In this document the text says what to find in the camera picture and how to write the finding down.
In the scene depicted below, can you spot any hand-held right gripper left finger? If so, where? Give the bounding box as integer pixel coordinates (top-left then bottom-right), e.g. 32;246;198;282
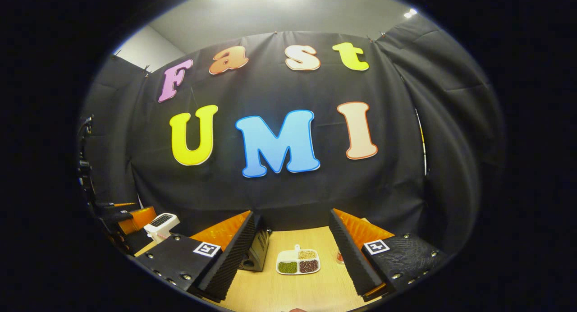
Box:
134;210;257;303

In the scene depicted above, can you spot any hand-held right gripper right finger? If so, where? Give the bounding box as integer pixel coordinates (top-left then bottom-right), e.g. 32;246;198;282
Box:
328;208;449;303

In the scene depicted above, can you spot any black electric oven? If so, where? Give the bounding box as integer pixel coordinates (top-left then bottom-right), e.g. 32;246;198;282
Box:
238;215;271;273

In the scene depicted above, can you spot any white toaster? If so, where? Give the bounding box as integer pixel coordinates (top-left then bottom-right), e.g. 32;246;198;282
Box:
143;213;180;244

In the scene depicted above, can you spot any white divided plate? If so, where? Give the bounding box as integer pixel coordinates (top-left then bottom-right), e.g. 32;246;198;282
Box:
276;244;321;275

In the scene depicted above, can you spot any dark stand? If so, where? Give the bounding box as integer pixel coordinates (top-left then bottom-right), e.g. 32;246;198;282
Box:
77;115;96;205

